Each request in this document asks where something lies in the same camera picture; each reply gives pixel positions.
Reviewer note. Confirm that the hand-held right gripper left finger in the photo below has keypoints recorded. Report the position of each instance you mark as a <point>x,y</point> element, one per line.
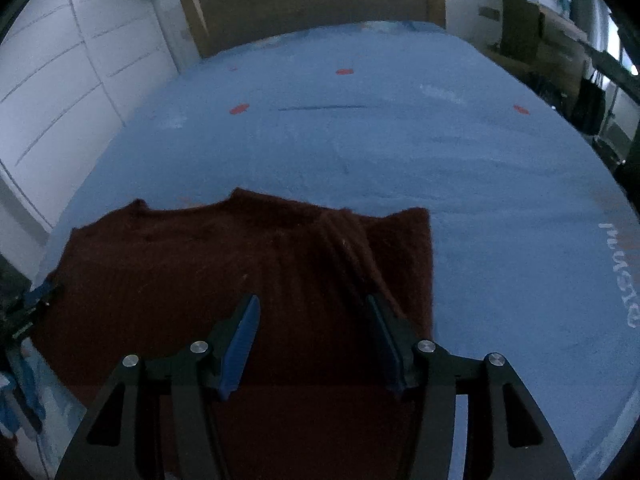
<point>240,345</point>

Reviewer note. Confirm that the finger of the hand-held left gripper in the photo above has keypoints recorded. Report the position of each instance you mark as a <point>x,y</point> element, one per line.
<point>44,295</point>

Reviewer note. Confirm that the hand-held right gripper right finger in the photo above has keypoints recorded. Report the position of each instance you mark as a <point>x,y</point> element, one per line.
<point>387,345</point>

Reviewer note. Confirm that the maroon knit sweater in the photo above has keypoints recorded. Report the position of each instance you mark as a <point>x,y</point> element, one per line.
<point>150,270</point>

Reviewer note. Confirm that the bed with blue dinosaur sheet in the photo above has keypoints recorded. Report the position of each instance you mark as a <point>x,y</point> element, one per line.
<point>350,150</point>

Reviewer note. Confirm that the white wardrobe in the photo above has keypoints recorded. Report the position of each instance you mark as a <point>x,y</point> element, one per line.
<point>60,70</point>

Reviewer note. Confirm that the wooden headboard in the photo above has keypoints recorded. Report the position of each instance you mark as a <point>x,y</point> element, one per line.
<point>310,0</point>

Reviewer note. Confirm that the wall socket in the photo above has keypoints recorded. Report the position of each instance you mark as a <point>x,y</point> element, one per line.
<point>489,13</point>

